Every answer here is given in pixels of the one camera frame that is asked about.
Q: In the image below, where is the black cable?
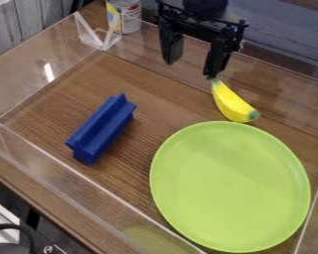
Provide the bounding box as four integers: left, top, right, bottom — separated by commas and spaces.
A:
0, 223, 40, 254

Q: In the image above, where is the clear acrylic enclosure wall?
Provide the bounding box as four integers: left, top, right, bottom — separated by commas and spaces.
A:
0, 5, 318, 254

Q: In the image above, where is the yellow toy banana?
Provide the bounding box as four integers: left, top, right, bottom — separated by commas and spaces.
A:
211, 79, 261, 123

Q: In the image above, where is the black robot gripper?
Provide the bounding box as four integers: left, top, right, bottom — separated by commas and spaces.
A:
156, 0, 248, 79

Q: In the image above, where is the blue plastic block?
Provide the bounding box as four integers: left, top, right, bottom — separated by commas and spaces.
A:
65, 93, 136, 165

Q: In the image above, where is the green round plate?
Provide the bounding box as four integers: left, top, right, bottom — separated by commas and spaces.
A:
149, 121, 310, 253

